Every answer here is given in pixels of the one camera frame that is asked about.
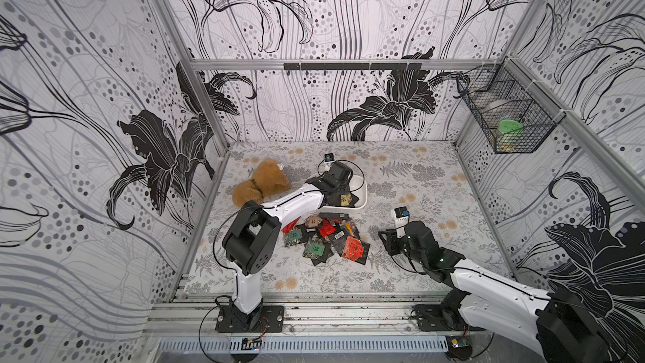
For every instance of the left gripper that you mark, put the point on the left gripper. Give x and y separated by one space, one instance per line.
343 186

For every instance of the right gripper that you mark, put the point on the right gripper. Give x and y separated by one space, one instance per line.
389 239

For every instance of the yellow label tea bag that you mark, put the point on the yellow label tea bag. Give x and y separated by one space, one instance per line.
346 200

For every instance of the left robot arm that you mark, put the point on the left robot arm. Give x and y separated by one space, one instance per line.
250 240

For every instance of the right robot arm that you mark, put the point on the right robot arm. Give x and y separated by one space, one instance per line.
556 325

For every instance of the white storage box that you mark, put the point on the white storage box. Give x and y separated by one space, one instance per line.
359 189

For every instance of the shiny red foil tea bag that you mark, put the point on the shiny red foil tea bag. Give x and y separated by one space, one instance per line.
290 226

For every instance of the green label tea bag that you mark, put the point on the green label tea bag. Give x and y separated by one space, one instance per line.
295 236
317 251

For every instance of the brown teddy bear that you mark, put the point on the brown teddy bear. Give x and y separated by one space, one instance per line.
266 181

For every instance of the green lid in basket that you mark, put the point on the green lid in basket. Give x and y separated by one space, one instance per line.
509 127

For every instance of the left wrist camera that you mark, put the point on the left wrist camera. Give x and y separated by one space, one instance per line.
329 159

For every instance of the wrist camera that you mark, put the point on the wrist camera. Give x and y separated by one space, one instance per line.
401 217
329 159

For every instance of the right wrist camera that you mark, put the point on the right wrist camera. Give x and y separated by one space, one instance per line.
401 217

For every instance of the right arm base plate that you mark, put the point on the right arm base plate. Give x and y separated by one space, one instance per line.
435 318

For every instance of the black bar on rail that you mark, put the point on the black bar on rail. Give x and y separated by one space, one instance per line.
339 66

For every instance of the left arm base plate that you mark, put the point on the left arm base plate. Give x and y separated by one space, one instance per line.
264 319

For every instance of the black wire basket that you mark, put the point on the black wire basket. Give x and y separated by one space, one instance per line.
493 93

